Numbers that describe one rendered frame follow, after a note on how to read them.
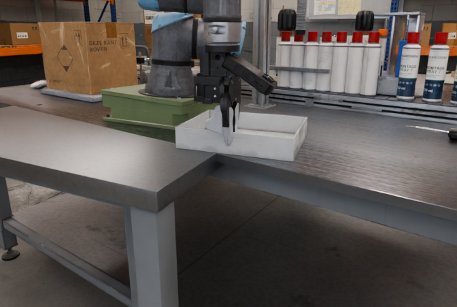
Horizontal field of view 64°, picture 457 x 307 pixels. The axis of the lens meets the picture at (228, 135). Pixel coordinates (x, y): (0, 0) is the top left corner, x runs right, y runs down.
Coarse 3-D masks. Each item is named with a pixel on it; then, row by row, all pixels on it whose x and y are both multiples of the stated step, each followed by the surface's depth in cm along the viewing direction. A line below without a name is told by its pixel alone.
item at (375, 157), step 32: (0, 96) 149; (32, 96) 149; (448, 96) 149; (128, 128) 101; (320, 128) 101; (352, 128) 101; (384, 128) 101; (448, 128) 101; (224, 160) 79; (256, 160) 76; (320, 160) 76; (352, 160) 76; (384, 160) 76; (416, 160) 76; (448, 160) 76; (352, 192) 64; (384, 192) 61; (416, 192) 61; (448, 192) 61
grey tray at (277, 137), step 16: (208, 112) 100; (240, 112) 97; (176, 128) 83; (192, 128) 81; (240, 128) 99; (256, 128) 97; (272, 128) 96; (288, 128) 94; (304, 128) 88; (176, 144) 84; (192, 144) 82; (208, 144) 81; (224, 144) 80; (240, 144) 78; (256, 144) 77; (272, 144) 76; (288, 144) 75; (288, 160) 76
